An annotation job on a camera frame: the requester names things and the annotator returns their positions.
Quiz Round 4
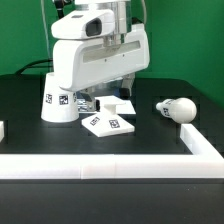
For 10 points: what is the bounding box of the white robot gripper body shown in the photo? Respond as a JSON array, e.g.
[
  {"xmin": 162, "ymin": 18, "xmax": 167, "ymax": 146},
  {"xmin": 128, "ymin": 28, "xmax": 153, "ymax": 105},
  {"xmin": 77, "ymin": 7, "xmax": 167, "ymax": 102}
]
[{"xmin": 53, "ymin": 25, "xmax": 150, "ymax": 92}]

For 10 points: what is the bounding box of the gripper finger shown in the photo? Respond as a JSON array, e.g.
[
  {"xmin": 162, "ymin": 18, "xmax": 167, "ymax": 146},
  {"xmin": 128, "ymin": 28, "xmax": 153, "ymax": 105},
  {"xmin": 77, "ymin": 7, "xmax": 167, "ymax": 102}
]
[
  {"xmin": 81, "ymin": 87, "xmax": 100, "ymax": 112},
  {"xmin": 119, "ymin": 73, "xmax": 135, "ymax": 99}
]

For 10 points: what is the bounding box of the white lamp base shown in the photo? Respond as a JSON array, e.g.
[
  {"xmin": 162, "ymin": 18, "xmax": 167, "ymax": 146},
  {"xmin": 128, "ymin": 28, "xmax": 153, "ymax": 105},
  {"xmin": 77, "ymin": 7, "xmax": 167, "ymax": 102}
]
[{"xmin": 81, "ymin": 109, "xmax": 136, "ymax": 137}]

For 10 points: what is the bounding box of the white lamp bulb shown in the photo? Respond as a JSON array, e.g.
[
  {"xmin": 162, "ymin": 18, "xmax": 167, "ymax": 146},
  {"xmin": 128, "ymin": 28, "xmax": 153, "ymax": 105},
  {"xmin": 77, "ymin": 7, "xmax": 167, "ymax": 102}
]
[{"xmin": 156, "ymin": 98, "xmax": 197, "ymax": 124}]

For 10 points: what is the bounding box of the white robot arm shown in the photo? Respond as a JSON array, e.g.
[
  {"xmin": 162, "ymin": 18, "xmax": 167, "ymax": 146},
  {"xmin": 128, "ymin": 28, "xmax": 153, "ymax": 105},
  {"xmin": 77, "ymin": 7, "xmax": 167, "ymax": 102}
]
[{"xmin": 51, "ymin": 0, "xmax": 150, "ymax": 111}]

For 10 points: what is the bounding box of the white lamp shade cone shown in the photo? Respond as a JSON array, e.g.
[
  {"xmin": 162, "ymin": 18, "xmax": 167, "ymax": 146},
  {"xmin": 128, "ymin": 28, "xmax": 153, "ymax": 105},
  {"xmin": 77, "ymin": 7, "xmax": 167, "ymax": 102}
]
[{"xmin": 41, "ymin": 72, "xmax": 79, "ymax": 123}]

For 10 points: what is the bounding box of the white marker sheet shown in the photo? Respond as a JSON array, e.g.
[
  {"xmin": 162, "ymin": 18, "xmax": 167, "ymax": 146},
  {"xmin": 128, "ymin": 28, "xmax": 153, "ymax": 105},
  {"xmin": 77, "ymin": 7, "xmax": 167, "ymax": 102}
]
[{"xmin": 77, "ymin": 95, "xmax": 135, "ymax": 114}]

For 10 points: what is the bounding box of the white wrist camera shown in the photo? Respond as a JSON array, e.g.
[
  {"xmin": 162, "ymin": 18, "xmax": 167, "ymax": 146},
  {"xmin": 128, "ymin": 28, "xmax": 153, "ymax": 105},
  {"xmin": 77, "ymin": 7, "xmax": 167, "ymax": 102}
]
[{"xmin": 51, "ymin": 9, "xmax": 115, "ymax": 40}]

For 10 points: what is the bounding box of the black cable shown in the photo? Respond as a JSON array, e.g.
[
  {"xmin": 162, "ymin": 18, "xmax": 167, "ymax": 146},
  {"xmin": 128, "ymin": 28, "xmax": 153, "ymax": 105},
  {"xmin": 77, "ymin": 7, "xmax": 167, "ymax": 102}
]
[{"xmin": 14, "ymin": 58, "xmax": 54, "ymax": 76}]

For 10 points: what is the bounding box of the grey thin cable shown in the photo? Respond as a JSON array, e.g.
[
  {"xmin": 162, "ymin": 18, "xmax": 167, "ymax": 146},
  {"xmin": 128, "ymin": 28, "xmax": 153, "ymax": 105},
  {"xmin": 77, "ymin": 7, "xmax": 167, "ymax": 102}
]
[{"xmin": 40, "ymin": 0, "xmax": 52, "ymax": 61}]

